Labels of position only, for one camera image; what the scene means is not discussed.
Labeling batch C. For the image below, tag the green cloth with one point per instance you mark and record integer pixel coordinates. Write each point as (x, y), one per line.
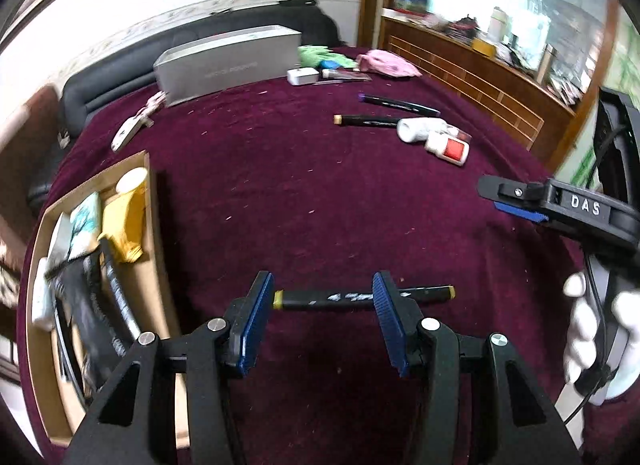
(312, 56)

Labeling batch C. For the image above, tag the teal tissue packet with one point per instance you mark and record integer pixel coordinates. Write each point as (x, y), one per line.
(86, 221)

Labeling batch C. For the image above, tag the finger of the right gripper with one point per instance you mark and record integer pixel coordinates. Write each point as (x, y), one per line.
(511, 192)
(534, 217)

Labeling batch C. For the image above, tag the black leather sofa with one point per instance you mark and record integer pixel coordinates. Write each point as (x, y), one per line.
(92, 89)

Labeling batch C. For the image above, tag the white car key fob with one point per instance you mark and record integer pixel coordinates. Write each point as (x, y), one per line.
(126, 132)

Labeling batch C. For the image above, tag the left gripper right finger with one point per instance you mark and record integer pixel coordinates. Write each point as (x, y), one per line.
(399, 318)

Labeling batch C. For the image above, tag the white charger block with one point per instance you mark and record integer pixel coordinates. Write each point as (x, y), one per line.
(303, 76)

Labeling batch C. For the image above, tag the brown upholstered headboard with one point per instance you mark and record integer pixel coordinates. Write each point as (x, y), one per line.
(26, 135)

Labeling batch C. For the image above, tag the black marker cream cap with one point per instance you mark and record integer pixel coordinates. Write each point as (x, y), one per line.
(117, 289)

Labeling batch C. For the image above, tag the white pill bottle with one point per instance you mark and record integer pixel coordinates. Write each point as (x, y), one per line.
(411, 130)

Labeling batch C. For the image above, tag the white small bottle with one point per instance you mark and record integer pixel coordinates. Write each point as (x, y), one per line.
(42, 299)

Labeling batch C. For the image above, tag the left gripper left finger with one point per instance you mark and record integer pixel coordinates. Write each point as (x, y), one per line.
(248, 317)

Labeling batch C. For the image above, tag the black marker purple cap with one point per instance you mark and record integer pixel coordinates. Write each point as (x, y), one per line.
(411, 107)

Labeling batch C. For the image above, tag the maroon velvet bedspread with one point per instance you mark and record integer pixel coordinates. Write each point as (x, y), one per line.
(259, 178)

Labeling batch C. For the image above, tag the black snack packet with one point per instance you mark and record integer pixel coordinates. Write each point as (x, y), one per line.
(93, 337)

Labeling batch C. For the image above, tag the white gloved right hand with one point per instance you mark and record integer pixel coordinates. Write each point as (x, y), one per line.
(581, 351)

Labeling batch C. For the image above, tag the yellow snack pouch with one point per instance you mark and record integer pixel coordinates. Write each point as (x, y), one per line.
(123, 216)

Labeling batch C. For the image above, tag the wooden dresser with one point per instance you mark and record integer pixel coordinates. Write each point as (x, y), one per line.
(526, 111)

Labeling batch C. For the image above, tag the grey paper gift bag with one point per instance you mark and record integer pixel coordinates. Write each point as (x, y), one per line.
(226, 60)

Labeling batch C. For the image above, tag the black marker yellow caps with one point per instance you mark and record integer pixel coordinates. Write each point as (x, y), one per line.
(288, 300)

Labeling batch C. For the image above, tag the black marker tan cap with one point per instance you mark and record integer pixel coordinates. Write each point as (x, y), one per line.
(364, 121)

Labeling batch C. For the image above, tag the red white small box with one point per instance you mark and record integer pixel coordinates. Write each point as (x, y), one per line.
(447, 147)

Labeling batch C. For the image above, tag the pink cloth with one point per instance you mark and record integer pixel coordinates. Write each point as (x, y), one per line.
(385, 63)

